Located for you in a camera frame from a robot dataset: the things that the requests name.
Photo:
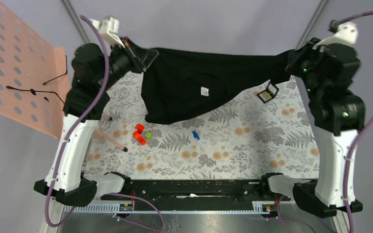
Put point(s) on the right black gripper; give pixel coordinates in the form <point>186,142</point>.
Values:
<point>295,57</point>

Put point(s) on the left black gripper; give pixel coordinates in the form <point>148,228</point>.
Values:
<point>141,58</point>

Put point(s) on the black floral t-shirt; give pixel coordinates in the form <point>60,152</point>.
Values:
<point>180,85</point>

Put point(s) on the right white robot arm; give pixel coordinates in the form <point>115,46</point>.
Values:
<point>327,72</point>

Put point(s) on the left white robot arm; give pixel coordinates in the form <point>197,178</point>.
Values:
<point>94,73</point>

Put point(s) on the black brooch box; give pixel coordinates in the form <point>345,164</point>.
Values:
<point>269,93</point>

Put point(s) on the orange red block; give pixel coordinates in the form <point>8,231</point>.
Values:
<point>137,134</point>

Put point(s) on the floral table mat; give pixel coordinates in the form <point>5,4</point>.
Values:
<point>243,139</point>

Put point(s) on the green cube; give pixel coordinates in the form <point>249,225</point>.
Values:
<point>148,135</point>

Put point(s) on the blue clip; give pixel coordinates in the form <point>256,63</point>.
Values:
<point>195,135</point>

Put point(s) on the pink perforated music stand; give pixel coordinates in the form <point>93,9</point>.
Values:
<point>36,42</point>

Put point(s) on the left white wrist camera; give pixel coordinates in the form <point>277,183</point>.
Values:
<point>108,29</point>

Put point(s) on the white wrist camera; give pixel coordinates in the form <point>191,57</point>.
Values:
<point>108,29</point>
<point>343,33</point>

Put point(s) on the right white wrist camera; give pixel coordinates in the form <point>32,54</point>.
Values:
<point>343,33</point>

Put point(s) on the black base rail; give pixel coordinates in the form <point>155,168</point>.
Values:
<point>196,193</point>

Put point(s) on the grey cable duct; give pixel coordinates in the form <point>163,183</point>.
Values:
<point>126,207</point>

